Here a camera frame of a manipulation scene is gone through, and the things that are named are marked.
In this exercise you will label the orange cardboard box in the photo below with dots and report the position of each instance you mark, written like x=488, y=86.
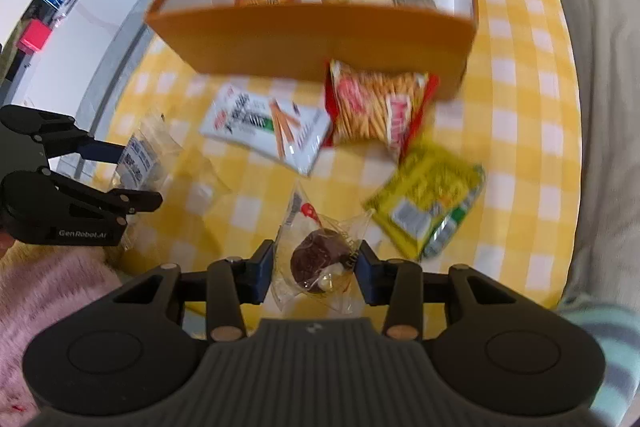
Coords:
x=300, y=42

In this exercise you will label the red bag of stick snacks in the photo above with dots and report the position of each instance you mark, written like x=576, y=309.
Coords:
x=365, y=107

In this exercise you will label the white pretzel stick box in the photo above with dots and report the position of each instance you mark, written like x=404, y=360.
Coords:
x=250, y=122

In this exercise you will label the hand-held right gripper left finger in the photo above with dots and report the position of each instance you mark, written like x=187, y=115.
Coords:
x=262, y=272

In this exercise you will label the fuzzy pastel clothing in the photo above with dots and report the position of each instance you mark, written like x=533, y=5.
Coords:
x=55, y=307

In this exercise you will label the magenta box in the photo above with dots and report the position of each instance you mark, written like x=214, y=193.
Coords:
x=36, y=36

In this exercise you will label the clear chocolate pastry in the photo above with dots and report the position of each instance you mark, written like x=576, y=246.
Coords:
x=315, y=257

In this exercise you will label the white low cabinet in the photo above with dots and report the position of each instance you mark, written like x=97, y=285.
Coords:
x=90, y=17

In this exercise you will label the clear packet of white balls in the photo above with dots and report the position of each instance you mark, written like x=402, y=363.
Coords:
x=140, y=164

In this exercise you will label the yellow white checked tablecloth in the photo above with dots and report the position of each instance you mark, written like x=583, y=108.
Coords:
x=525, y=107

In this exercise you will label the striped blue white fabric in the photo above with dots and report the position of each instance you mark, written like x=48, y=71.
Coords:
x=615, y=357

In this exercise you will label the yellow snack packet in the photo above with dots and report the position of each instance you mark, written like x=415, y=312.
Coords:
x=430, y=187

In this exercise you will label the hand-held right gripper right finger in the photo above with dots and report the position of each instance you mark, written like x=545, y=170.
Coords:
x=368, y=277

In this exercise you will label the grey sofa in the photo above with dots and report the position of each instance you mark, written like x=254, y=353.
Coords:
x=600, y=107

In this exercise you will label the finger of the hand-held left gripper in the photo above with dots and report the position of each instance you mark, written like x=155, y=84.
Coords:
x=140, y=203
x=100, y=151

